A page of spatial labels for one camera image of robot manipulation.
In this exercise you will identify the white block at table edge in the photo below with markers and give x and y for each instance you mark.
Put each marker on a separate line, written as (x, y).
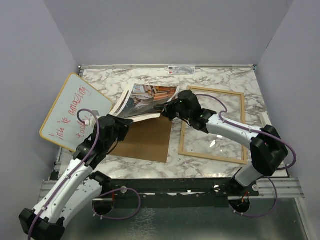
(264, 118)

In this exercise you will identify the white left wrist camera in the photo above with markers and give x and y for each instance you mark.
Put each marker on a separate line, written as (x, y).
(90, 118)

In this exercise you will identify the aluminium back rail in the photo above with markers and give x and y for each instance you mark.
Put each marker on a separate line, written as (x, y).
(163, 66)

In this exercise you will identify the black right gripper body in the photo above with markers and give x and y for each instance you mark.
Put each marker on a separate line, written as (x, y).
(173, 109)

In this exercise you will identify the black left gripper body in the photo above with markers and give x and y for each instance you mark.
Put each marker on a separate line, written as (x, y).
(121, 129)

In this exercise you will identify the light wooden picture frame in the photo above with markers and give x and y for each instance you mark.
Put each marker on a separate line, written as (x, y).
(198, 144)

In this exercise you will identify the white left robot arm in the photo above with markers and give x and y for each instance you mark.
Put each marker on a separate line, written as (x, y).
(79, 184)

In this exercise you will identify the clear acrylic frame sheet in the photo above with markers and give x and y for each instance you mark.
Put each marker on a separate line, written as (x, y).
(217, 127)

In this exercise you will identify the cat and books photo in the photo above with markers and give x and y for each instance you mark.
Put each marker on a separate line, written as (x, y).
(138, 101)

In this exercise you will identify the yellow-rimmed whiteboard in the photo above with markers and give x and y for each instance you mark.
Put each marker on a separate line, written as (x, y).
(61, 126)

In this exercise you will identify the white sticker label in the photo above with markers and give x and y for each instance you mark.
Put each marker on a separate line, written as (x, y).
(181, 70)

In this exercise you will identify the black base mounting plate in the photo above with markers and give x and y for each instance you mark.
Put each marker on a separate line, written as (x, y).
(173, 193)

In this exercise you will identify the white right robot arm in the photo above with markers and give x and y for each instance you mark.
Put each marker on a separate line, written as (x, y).
(267, 149)

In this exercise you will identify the brown frame backing board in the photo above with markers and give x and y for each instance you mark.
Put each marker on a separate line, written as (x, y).
(146, 140)

